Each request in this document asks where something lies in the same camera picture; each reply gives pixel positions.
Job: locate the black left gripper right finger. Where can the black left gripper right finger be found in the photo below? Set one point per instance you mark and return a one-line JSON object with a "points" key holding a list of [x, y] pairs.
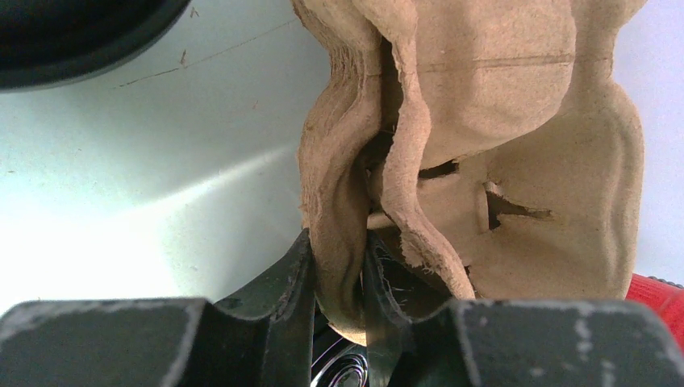
{"points": [[408, 325]]}

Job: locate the brown pulp cup carrier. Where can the brown pulp cup carrier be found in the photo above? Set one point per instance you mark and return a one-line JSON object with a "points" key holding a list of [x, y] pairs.
{"points": [[486, 141]]}

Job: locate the black coffee cup lid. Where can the black coffee cup lid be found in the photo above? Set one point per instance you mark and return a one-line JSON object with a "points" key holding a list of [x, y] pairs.
{"points": [[336, 361]]}

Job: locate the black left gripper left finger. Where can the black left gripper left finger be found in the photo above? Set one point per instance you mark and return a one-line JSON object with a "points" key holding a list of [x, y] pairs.
{"points": [[271, 319]]}

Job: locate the red straw holder cup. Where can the red straw holder cup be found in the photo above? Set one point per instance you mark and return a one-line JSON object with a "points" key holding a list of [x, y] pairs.
{"points": [[663, 297]]}

